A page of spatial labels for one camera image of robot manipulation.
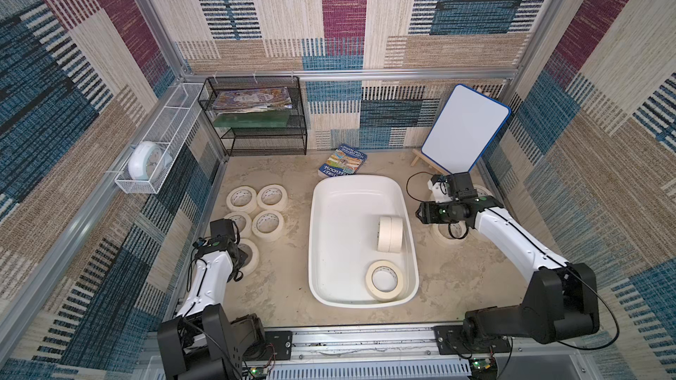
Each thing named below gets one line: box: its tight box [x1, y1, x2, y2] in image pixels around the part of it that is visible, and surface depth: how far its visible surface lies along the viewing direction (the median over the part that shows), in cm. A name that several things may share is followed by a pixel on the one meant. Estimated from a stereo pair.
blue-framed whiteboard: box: [420, 83, 512, 175], surface depth 93 cm
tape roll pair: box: [376, 216, 404, 254], surface depth 85 cm
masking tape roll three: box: [226, 185, 258, 214], surface depth 105 cm
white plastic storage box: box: [308, 174, 420, 309], surface depth 95 cm
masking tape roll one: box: [257, 183, 289, 212], surface depth 107 cm
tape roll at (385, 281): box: [365, 260, 405, 302], surface depth 85 cm
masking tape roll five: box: [224, 211, 252, 239], surface depth 97 cm
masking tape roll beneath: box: [430, 223, 471, 248], surface depth 92 cm
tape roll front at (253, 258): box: [237, 238, 260, 278], surface depth 87 cm
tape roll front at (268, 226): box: [250, 209, 285, 243], surface depth 96 cm
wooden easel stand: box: [410, 148, 449, 176], surface depth 108 cm
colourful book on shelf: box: [213, 87, 294, 115], surface depth 83 cm
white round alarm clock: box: [127, 140, 173, 181], surface depth 64 cm
